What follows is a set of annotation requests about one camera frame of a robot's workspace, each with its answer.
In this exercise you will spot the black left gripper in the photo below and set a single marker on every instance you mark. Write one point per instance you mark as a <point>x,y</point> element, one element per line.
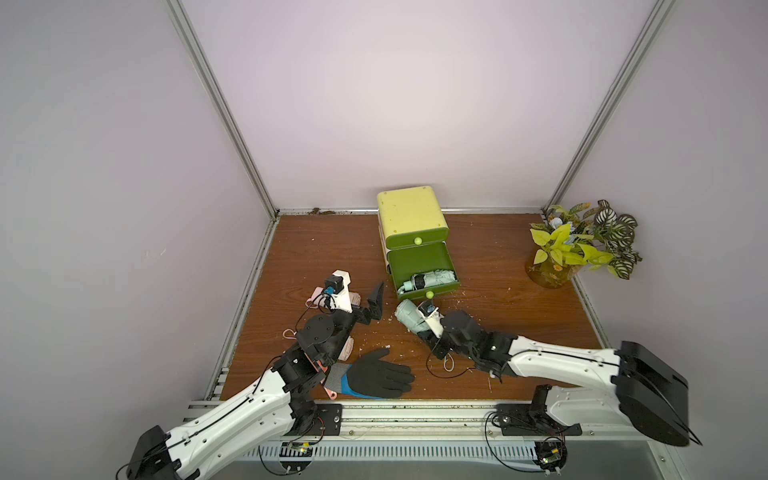
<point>367,314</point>

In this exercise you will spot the dark green drawer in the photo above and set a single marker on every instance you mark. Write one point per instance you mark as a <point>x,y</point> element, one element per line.
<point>403,263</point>
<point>409,239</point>

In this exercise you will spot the dark green top drawer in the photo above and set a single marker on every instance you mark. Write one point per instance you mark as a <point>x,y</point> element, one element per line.
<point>409,239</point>

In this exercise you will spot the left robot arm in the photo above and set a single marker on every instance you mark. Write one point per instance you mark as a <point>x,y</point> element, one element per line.
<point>278,403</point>

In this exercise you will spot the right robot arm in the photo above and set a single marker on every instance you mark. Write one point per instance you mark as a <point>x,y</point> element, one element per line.
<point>627,386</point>

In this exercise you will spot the green pink drawer cabinet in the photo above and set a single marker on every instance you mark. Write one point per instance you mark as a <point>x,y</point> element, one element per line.
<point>409,209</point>

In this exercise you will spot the black blue work glove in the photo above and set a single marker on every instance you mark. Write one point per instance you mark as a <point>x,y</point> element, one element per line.
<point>371,377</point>

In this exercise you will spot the pink plastic scoop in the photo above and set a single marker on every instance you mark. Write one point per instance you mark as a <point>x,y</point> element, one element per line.
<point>332,391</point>

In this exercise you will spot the amber glass plant vase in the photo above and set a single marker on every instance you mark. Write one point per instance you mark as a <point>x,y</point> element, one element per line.
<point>549,274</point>

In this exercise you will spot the right small circuit board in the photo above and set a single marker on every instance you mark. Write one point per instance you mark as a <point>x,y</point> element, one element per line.
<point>551,454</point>

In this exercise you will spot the small circuit board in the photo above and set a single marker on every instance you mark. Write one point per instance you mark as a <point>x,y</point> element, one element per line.
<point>551,454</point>
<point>295,457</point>

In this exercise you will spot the left small circuit board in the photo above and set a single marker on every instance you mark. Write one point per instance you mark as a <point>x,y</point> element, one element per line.
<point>295,457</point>

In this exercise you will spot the green artificial plant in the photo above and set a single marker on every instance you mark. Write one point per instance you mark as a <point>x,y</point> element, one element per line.
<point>592,236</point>

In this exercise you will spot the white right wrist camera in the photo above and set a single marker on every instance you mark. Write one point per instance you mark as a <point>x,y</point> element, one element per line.
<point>431,317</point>

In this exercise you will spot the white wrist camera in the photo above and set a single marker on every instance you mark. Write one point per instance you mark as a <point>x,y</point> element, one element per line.
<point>431,317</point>
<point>335,294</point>

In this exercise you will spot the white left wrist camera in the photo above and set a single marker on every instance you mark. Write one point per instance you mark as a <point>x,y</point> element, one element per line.
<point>335,294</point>

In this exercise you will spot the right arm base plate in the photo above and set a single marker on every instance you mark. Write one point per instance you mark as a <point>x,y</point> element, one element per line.
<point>518,419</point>

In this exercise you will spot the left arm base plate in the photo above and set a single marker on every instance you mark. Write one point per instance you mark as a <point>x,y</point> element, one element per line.
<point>325,420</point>

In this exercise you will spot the aluminium front rail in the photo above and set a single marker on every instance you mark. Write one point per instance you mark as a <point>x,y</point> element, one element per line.
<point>416,430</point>

